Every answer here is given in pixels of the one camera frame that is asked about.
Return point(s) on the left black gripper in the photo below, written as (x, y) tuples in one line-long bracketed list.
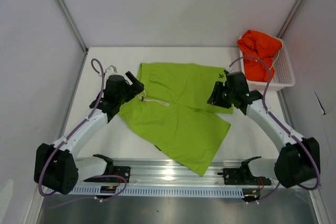
[(137, 86)]

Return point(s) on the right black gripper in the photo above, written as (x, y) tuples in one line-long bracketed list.
[(215, 98)]

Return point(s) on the lime green shorts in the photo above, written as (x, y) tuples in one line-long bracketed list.
[(172, 112)]

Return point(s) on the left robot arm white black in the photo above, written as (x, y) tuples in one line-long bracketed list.
[(57, 166)]

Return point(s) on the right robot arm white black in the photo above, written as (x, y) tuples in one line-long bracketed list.
[(299, 157)]

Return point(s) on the orange shorts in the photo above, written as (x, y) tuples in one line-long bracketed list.
[(260, 52)]

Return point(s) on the white plastic basket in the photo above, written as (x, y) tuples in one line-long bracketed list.
[(283, 76)]

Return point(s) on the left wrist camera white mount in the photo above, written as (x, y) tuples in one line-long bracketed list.
[(111, 70)]

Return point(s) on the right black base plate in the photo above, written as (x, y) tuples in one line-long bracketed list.
[(242, 176)]

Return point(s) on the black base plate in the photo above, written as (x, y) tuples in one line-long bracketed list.
[(242, 176), (123, 171)]

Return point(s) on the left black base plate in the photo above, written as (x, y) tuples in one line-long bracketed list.
[(123, 171)]

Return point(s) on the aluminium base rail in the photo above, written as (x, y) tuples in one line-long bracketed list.
[(167, 172)]

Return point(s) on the white slotted cable duct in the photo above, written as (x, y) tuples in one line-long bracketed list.
[(159, 191)]

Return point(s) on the left aluminium corner post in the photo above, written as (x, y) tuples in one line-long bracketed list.
[(71, 24)]

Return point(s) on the aluminium corner post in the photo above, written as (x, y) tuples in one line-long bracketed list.
[(290, 17), (71, 24)]

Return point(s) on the right aluminium corner post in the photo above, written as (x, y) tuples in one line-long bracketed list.
[(290, 17)]

